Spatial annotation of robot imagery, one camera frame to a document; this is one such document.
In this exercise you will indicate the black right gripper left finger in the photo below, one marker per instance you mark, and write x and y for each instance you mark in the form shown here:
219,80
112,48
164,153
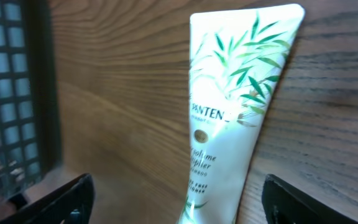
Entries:
72,203

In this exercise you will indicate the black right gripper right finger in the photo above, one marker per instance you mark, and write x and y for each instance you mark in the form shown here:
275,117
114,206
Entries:
285,204

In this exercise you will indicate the white cosmetic tube gold cap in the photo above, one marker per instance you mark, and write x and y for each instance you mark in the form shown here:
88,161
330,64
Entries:
236,58

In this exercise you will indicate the grey plastic shopping basket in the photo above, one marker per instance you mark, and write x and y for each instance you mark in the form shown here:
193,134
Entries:
30,142

